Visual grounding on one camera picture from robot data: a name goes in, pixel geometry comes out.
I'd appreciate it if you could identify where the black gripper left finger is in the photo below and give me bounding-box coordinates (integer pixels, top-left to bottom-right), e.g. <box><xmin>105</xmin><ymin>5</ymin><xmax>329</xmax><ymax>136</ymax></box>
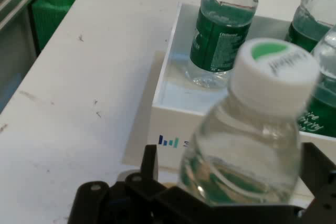
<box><xmin>67</xmin><ymin>144</ymin><xmax>171</xmax><ymax>224</ymax></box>

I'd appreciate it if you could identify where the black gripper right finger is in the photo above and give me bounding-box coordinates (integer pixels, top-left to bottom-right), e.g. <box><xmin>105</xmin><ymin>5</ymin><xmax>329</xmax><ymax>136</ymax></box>
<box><xmin>301</xmin><ymin>142</ymin><xmax>336</xmax><ymax>224</ymax></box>

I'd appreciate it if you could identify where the clear green-label water bottle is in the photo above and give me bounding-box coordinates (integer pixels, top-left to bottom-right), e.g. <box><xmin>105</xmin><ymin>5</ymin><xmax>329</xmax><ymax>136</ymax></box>
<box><xmin>177</xmin><ymin>37</ymin><xmax>321</xmax><ymax>206</ymax></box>
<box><xmin>185</xmin><ymin>0</ymin><xmax>263</xmax><ymax>90</ymax></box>
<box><xmin>285</xmin><ymin>0</ymin><xmax>336</xmax><ymax>53</ymax></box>
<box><xmin>296</xmin><ymin>24</ymin><xmax>336</xmax><ymax>138</ymax></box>

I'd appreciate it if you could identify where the white acrylic organizer box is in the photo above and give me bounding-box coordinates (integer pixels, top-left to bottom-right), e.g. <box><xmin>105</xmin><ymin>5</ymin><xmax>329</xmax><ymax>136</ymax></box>
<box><xmin>146</xmin><ymin>1</ymin><xmax>336</xmax><ymax>172</ymax></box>

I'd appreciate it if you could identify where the green foam block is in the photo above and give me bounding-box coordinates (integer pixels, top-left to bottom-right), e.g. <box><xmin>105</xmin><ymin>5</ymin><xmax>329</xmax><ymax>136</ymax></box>
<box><xmin>30</xmin><ymin>0</ymin><xmax>94</xmax><ymax>51</ymax></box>

